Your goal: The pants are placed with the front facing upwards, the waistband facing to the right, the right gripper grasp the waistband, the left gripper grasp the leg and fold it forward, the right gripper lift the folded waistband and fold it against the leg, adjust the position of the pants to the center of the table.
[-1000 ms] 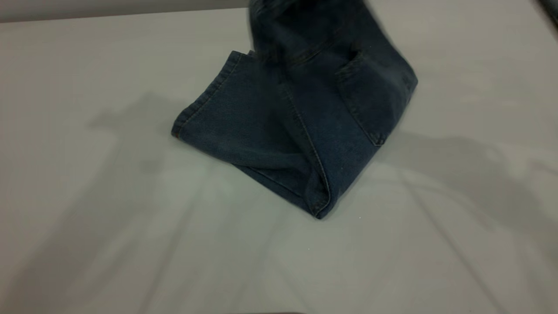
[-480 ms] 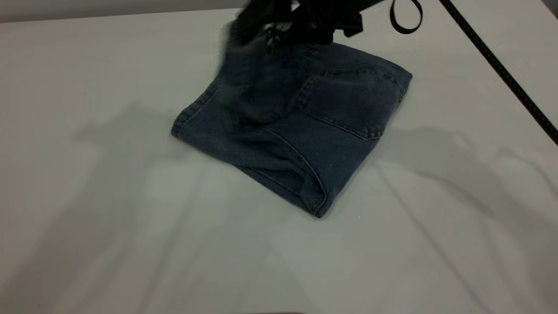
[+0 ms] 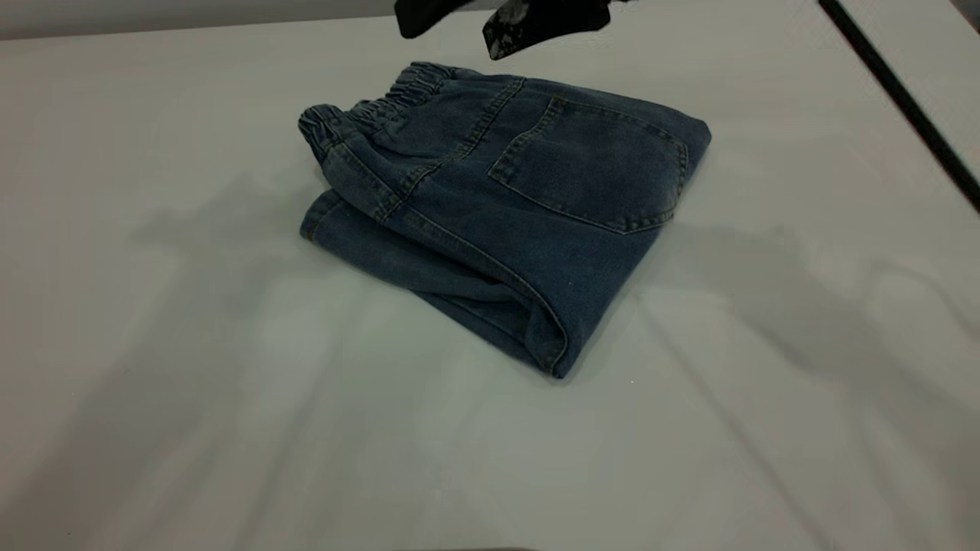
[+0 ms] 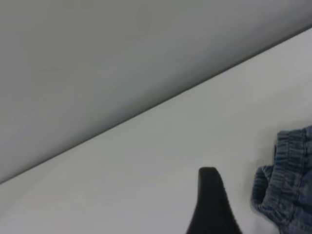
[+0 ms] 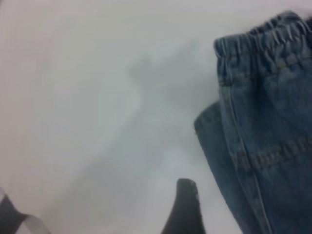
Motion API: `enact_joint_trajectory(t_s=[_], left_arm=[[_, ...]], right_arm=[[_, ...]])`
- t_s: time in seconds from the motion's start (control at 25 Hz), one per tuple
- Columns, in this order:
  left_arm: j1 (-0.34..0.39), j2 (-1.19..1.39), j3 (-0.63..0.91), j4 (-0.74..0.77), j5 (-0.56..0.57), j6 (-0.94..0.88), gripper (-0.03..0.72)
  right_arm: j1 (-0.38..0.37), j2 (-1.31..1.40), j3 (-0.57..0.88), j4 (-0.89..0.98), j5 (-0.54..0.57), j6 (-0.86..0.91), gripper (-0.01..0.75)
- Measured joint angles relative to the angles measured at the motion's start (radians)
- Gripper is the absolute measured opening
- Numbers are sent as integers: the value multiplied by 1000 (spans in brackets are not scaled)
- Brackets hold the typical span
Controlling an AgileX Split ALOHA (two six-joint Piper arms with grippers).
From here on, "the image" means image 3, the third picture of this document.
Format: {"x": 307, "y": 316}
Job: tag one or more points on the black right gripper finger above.
{"x": 421, "y": 17}
{"x": 559, "y": 15}

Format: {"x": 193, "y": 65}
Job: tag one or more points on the blue denim jeans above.
{"x": 521, "y": 214}

